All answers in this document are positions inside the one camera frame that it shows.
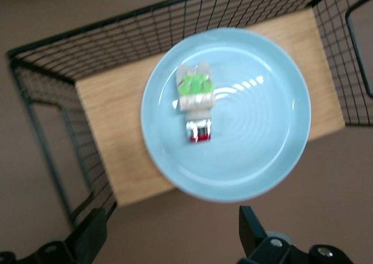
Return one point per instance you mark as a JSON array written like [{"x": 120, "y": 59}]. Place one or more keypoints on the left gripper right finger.
[{"x": 262, "y": 252}]

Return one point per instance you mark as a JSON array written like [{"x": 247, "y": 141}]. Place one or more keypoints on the light blue round plate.
[{"x": 247, "y": 130}]

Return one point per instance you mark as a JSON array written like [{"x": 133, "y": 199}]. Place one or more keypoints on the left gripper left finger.
[{"x": 75, "y": 246}]

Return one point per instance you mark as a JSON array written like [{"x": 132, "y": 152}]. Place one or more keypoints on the red push button switch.
[{"x": 195, "y": 100}]

